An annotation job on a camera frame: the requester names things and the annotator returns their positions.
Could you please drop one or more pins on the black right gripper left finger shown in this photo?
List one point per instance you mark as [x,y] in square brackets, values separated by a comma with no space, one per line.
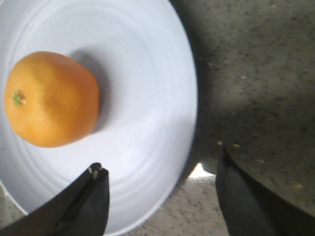
[81,209]

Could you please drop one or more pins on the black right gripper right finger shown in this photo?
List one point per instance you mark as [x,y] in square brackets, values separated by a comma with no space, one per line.
[251,209]

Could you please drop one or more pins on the light blue plate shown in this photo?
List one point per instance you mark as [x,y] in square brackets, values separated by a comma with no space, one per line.
[140,54]

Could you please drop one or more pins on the whole orange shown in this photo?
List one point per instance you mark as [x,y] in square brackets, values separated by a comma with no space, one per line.
[51,100]

